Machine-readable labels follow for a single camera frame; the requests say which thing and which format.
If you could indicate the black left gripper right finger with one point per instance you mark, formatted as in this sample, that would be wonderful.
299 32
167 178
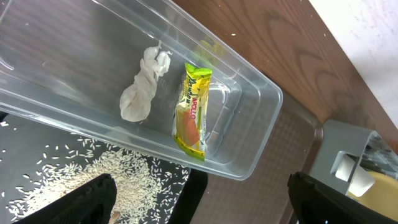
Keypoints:
315 202

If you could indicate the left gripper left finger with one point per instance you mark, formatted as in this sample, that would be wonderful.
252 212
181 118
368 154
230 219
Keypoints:
91 203

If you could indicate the cream paper cup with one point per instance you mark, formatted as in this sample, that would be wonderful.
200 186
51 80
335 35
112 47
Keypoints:
360 180

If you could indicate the yellow plate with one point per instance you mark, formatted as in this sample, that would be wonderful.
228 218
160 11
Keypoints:
381 197

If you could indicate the white tissue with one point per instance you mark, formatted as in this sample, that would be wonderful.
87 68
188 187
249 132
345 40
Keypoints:
135 101

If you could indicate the green yellow snack wrapper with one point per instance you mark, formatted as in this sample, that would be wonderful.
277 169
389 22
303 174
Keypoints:
189 127

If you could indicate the rice food waste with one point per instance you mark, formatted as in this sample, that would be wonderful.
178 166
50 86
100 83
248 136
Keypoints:
137 187

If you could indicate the grey dishwasher rack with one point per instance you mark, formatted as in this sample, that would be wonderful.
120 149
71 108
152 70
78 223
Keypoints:
366 147

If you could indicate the brown plastic serving tray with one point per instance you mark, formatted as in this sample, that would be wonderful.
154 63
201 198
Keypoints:
263 197

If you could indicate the black plastic bin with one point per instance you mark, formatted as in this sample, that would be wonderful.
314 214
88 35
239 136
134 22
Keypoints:
31 151

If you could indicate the clear plastic bin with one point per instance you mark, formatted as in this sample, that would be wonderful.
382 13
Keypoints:
66 64

